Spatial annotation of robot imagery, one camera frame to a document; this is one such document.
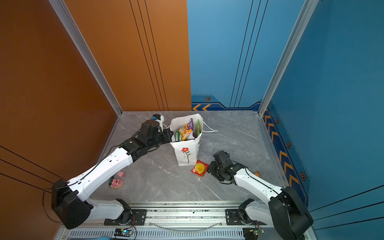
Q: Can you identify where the green circuit board right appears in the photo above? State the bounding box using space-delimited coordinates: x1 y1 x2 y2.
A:
243 228 265 240

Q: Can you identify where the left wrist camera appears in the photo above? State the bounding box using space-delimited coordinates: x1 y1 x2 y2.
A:
152 114 165 131

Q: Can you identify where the green circuit board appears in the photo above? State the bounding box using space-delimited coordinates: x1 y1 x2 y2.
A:
114 228 135 238
243 228 265 240

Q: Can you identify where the green white snack packet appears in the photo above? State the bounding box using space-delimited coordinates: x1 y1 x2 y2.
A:
175 131 186 142

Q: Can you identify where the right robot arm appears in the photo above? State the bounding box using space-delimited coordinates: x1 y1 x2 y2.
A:
207 151 314 240

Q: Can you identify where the small pink block toy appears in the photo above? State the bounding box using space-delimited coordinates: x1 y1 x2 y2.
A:
117 171 125 178

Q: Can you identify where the pink pig toy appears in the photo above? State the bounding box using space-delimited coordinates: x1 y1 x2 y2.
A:
110 179 124 189

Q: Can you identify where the purple snack packet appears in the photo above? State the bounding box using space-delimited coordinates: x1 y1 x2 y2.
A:
187 119 194 133

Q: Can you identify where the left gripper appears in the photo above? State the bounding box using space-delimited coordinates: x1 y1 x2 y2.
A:
147 128 175 152

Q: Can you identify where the red yellow snack packet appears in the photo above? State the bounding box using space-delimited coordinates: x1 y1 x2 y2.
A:
191 160 209 177

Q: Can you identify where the white paper bag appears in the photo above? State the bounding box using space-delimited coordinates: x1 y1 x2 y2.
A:
168 114 216 167

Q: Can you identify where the green circuit board left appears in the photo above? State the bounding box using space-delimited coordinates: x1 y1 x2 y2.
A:
114 228 135 238

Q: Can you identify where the green snack bag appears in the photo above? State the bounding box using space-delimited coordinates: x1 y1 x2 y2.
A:
194 120 201 138

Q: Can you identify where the aluminium frame rail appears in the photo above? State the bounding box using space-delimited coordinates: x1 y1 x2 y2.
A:
55 201 282 240

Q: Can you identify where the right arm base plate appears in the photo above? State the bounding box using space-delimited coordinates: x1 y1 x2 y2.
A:
225 209 266 227

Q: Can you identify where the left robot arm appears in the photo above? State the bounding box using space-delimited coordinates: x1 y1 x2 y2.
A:
51 114 173 230

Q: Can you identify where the yellow orange snack packet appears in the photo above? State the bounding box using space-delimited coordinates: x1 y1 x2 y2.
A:
178 124 192 141

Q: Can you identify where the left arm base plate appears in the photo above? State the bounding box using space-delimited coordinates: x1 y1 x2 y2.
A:
104 209 147 226

